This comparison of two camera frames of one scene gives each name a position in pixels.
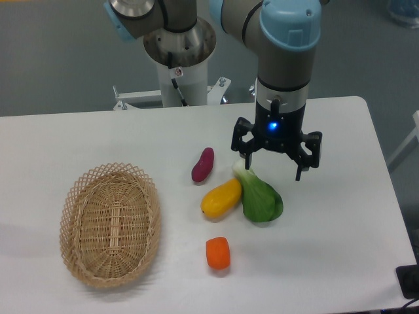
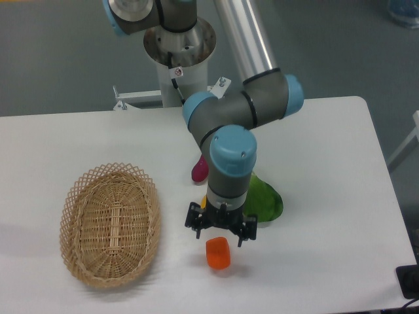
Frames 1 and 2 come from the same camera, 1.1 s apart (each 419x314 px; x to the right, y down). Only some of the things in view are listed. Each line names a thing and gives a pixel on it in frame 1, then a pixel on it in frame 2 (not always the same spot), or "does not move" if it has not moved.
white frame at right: (412, 140) does not move
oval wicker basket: (109, 224) does not move
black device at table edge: (408, 277) does not move
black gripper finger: (305, 161) -> (249, 229)
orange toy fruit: (218, 252) does not move
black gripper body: (279, 130) -> (224, 218)
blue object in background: (406, 11) does not move
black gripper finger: (245, 149) -> (195, 218)
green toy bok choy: (260, 201) does not move
